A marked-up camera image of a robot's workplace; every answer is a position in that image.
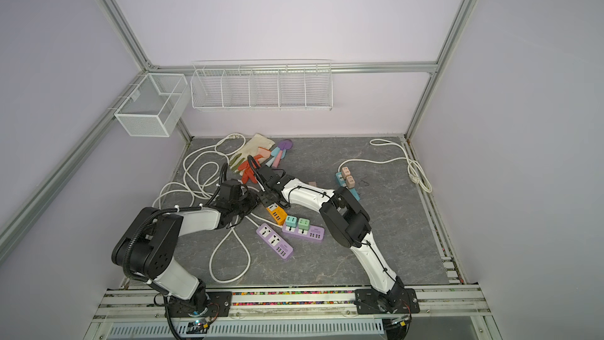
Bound orange power strip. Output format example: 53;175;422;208
267;203;288;226

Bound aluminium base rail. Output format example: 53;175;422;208
85;285;502;339

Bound teal power strip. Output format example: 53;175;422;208
335;172;360;201

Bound beige and red glove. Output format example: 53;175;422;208
229;133;275;176

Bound white tangled cables left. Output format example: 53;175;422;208
150;132;284;285

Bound teal plug on purple strip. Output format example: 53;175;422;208
284;216;298;228

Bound white wire shelf basket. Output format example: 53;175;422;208
190;59;333;110

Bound white cable of teal strip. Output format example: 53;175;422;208
337;138;433;195

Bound pink plug on teal front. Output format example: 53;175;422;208
345;176;355;189

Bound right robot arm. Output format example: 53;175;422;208
252;166;413;315

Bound purple power strip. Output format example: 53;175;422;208
256;224;294;260
282;224;325;242

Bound white mesh box basket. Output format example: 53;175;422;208
115;72;191;138

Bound green plug on purple strip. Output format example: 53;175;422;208
297;218;310;231

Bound pink plug on teal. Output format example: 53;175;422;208
345;176;355;189
341;166;351;179

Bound pink plug on teal rear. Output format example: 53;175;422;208
341;166;351;179

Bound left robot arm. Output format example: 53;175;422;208
111;179;260;316

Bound pastel silicone utensils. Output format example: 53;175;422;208
264;139;294;168

